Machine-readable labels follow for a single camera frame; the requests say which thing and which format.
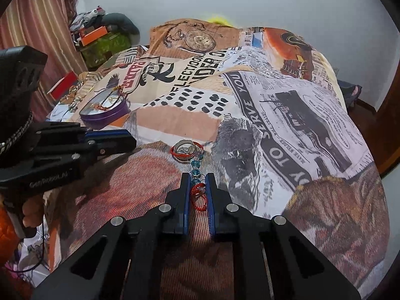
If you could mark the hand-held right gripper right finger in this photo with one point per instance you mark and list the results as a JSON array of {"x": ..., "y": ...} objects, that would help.
[{"x": 210, "y": 200}]

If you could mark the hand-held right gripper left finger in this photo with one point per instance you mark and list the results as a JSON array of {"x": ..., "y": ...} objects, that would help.
[{"x": 186, "y": 193}]

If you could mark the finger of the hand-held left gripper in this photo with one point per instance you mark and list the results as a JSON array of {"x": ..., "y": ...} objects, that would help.
[
  {"x": 115, "y": 147},
  {"x": 106, "y": 133}
]

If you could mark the purple heart-shaped jewelry box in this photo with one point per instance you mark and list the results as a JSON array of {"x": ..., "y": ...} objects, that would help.
[{"x": 106, "y": 118}]

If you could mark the person's left forearm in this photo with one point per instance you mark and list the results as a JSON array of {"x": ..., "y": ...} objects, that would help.
[{"x": 9, "y": 234}]

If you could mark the person's left hand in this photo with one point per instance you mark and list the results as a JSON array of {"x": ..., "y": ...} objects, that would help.
[{"x": 31, "y": 212}]

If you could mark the red box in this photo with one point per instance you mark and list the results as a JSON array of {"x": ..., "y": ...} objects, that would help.
[{"x": 64, "y": 86}]

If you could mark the striped brown curtain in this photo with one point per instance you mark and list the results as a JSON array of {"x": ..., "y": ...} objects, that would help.
[{"x": 37, "y": 12}]

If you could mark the orange box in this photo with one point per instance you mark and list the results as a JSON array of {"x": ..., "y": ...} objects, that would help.
[{"x": 93, "y": 35}]

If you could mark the printed blanket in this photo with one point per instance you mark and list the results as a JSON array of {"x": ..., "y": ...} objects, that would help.
[{"x": 265, "y": 131}]

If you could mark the pile of clothes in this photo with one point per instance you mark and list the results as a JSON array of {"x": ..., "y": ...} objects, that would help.
[{"x": 87, "y": 18}]

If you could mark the yellow curved tube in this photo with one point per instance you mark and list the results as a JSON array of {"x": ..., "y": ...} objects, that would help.
[{"x": 218, "y": 20}]

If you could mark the dark cloth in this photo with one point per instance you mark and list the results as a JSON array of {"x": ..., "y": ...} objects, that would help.
[{"x": 350, "y": 92}]

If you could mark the wooden door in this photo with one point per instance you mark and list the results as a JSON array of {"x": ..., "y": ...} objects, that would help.
[{"x": 389, "y": 125}]

